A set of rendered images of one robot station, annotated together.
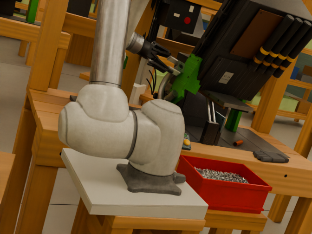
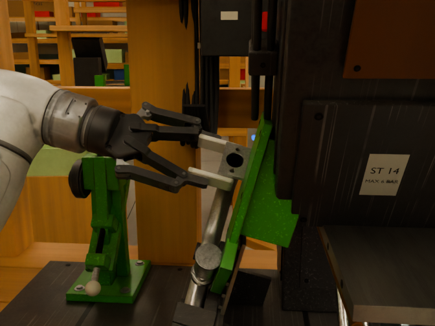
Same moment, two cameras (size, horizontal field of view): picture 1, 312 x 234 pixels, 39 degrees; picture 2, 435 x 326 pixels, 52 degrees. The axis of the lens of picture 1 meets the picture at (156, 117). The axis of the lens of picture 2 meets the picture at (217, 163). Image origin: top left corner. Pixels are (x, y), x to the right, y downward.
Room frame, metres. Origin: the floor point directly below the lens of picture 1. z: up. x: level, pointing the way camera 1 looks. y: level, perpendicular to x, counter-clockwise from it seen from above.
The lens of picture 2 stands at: (1.53, -0.34, 1.36)
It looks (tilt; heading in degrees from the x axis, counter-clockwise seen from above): 14 degrees down; 30
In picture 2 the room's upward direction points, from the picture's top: straight up
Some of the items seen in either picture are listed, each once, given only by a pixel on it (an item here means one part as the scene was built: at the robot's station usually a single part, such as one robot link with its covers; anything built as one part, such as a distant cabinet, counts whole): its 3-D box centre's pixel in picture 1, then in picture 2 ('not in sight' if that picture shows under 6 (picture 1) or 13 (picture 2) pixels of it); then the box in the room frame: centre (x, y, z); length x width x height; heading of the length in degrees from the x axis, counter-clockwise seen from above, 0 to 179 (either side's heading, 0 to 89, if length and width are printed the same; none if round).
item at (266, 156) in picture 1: (269, 156); not in sight; (2.09, -0.58, 0.91); 0.20 x 0.11 x 0.03; 124
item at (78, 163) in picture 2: not in sight; (79, 178); (2.12, 0.30, 1.12); 0.07 x 0.03 x 0.08; 25
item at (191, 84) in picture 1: (191, 76); (268, 187); (2.10, -0.10, 1.17); 0.13 x 0.12 x 0.20; 115
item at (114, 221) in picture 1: (142, 198); not in sight; (1.38, -0.04, 0.83); 0.32 x 0.32 x 0.04; 28
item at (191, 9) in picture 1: (178, 14); (248, 15); (2.33, 0.04, 1.42); 0.17 x 0.12 x 0.15; 115
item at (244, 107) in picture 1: (218, 95); (381, 237); (2.13, -0.26, 1.11); 0.39 x 0.16 x 0.03; 25
